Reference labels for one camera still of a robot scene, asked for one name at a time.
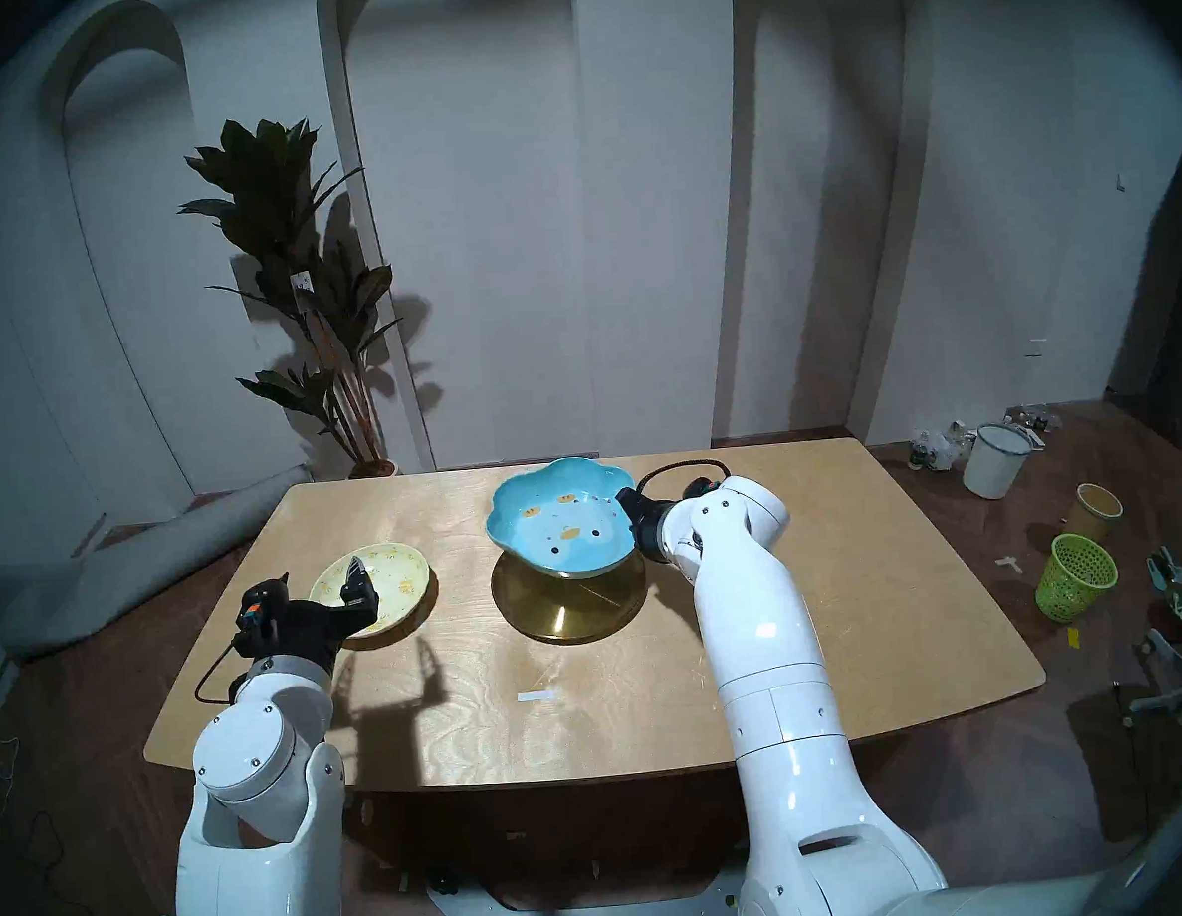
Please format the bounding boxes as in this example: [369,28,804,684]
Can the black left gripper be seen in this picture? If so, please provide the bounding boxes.
[226,552,383,676]

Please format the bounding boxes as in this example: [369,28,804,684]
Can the light wooden table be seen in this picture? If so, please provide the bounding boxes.
[127,425,1052,811]

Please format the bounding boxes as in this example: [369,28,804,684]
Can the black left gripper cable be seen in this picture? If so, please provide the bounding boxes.
[191,637,258,708]

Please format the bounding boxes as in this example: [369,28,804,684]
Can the yellow floral plate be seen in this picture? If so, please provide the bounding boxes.
[306,540,435,642]

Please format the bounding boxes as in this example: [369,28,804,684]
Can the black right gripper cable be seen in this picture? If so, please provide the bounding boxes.
[634,458,733,505]

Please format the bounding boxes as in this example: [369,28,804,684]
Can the white bucket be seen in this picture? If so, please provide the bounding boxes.
[959,421,1038,502]

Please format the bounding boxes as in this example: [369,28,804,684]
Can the blue flower-shaped plate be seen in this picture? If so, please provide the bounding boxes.
[481,453,649,584]

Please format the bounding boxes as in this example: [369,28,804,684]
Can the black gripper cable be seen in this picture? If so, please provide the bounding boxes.
[634,458,733,505]
[191,637,258,708]

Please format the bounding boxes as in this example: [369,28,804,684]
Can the tall green houseplant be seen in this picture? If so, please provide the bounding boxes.
[172,110,411,482]

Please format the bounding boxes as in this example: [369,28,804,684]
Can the green mesh basket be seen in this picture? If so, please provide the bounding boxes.
[1032,531,1121,625]

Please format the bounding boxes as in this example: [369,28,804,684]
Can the gold metal plate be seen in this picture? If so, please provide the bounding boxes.
[489,542,653,649]

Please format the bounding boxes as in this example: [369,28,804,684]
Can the yellow paper cup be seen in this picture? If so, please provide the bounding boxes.
[1062,481,1126,546]

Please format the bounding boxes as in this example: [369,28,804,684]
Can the pile of small bottles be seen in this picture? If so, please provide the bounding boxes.
[906,421,979,473]

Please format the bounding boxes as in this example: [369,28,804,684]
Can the black floor cable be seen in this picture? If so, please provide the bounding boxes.
[0,724,71,908]

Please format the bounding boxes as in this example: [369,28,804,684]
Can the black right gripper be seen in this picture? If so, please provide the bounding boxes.
[615,478,719,565]

